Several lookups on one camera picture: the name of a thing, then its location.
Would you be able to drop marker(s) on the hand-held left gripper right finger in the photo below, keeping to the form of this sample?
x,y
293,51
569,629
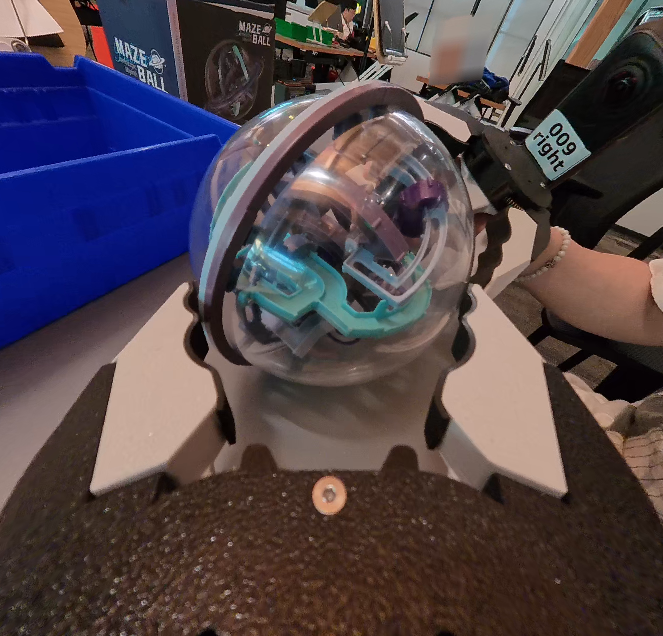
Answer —
x,y
500,408

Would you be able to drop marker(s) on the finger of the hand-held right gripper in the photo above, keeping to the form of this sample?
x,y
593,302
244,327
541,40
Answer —
x,y
450,125
518,247

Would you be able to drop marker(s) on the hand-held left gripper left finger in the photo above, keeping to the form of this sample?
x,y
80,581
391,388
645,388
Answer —
x,y
155,408

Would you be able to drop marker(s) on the clear plastic maze ball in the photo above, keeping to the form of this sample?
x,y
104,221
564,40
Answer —
x,y
331,232

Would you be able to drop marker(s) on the person's right forearm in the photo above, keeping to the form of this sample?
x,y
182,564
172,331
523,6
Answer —
x,y
595,294

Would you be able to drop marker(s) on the dark maze ball box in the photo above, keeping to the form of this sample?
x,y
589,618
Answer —
x,y
140,24

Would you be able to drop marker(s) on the green storage bin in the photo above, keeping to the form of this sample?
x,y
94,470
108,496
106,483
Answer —
x,y
300,32

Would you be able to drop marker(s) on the blue plastic bin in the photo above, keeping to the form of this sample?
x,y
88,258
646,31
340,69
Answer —
x,y
77,190

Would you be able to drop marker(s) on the brown cardboard backing board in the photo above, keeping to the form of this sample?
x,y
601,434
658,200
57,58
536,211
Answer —
x,y
67,4

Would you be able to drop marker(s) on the wooden post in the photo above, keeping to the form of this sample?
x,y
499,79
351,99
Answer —
x,y
606,19

